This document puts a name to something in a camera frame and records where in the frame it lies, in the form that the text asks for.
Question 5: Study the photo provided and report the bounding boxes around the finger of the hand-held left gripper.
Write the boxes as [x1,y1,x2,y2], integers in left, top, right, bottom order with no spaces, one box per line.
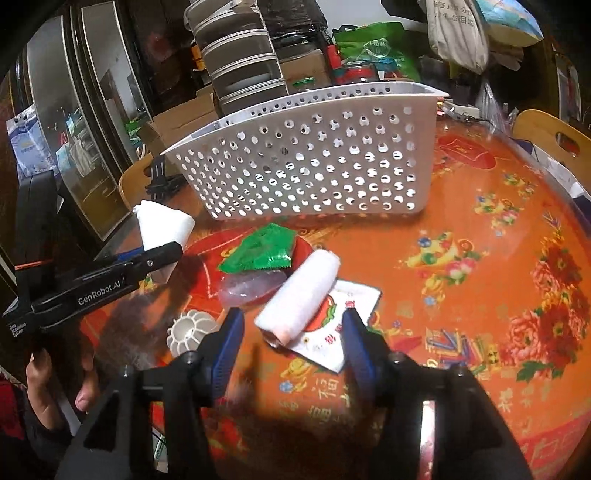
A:
[115,241,184,283]
[93,247,148,271]

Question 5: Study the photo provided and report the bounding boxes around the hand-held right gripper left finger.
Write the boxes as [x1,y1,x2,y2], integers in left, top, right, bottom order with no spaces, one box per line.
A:
[55,307,245,480]

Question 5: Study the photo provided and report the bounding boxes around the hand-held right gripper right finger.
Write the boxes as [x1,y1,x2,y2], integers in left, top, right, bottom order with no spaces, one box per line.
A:
[341,308,532,480]

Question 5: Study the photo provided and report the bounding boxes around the white tissue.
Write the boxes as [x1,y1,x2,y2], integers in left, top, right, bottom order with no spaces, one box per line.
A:
[133,200,196,284]

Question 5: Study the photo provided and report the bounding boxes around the white towel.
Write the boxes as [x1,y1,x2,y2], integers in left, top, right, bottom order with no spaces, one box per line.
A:
[254,249,342,350]

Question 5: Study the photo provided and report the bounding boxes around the white perforated plastic basket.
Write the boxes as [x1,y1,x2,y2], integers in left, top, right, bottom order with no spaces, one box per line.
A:
[160,82,451,222]

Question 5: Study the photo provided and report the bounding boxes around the person's left hand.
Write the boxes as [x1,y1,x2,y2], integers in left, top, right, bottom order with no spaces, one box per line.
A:
[25,346,101,433]

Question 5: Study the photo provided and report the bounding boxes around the white flower-shaped plastic piece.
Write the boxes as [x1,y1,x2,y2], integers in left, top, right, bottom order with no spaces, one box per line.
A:
[166,310,220,357]

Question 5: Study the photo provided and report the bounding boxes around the white sachet with red print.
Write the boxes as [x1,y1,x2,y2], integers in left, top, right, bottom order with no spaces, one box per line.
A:
[288,278,383,374]

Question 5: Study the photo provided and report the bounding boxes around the clear plastic bag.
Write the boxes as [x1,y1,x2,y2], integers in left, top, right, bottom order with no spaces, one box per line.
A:
[217,270,289,308]

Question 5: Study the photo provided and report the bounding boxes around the plain wooden chair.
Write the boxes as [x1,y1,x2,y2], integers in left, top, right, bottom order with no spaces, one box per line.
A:
[117,154,158,210]

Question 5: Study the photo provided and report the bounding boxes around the black clamp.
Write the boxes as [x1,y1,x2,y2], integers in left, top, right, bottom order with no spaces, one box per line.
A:
[145,154,185,204]

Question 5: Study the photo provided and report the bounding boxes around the blue and white packet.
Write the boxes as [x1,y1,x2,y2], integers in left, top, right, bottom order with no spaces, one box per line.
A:
[6,104,56,178]

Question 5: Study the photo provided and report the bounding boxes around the green foil packet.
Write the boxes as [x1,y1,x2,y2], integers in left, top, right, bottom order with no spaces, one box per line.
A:
[218,223,297,274]

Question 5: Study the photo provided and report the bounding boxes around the large cardboard box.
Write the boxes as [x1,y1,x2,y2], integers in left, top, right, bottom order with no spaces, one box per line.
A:
[139,90,222,176]

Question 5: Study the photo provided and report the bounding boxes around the dark cabinet with glass doors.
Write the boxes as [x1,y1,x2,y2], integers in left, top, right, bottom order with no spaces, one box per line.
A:
[18,0,158,241]

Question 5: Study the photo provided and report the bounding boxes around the grey stacked storage drawers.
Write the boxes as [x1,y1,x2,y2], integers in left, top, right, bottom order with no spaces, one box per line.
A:
[184,0,291,116]

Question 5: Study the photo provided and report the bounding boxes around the small cardboard box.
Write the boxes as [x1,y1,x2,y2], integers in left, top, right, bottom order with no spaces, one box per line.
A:
[281,50,334,92]

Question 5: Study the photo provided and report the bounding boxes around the white power strip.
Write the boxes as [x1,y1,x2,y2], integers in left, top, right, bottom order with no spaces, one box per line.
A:
[436,99,483,121]

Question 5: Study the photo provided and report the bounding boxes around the red glass jar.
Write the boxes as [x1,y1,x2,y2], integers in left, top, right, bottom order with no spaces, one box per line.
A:
[335,62,384,86]

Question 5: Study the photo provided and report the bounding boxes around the green shopping bag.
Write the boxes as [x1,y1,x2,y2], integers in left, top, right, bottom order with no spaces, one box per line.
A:
[333,22,422,84]

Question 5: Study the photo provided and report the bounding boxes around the white tote bag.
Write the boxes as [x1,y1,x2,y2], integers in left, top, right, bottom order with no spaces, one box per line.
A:
[418,0,490,75]

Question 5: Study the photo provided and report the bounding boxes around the wooden chair with handle hole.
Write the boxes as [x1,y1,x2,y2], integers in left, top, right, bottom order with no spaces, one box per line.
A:
[512,109,591,199]

